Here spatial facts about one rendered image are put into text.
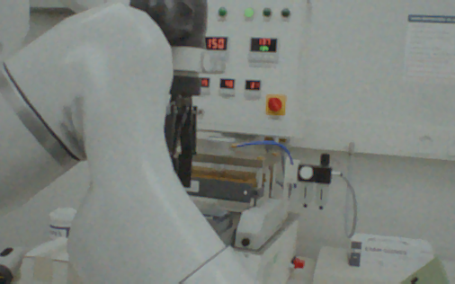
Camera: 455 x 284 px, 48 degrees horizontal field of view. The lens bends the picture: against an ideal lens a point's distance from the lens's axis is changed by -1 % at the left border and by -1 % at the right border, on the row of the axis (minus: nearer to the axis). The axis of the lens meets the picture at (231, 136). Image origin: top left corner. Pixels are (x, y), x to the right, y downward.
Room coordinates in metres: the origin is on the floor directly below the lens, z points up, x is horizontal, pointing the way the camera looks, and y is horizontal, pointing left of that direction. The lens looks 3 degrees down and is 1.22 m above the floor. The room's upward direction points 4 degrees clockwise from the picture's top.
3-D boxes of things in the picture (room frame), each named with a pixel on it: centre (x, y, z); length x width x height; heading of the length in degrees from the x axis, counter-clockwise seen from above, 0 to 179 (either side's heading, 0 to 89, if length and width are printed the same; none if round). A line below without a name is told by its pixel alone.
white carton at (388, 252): (1.48, -0.48, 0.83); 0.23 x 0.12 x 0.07; 80
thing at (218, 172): (1.28, 0.02, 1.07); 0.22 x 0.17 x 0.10; 73
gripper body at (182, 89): (1.03, 0.11, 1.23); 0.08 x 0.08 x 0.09
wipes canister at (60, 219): (1.44, 0.46, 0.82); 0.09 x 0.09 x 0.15
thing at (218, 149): (1.30, 0.00, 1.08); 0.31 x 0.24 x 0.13; 73
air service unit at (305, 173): (1.34, -0.22, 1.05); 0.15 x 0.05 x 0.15; 73
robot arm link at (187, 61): (1.05, 0.08, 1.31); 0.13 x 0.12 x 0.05; 74
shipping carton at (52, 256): (1.27, 0.40, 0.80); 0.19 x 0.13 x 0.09; 167
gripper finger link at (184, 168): (1.07, 0.09, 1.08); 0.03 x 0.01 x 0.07; 74
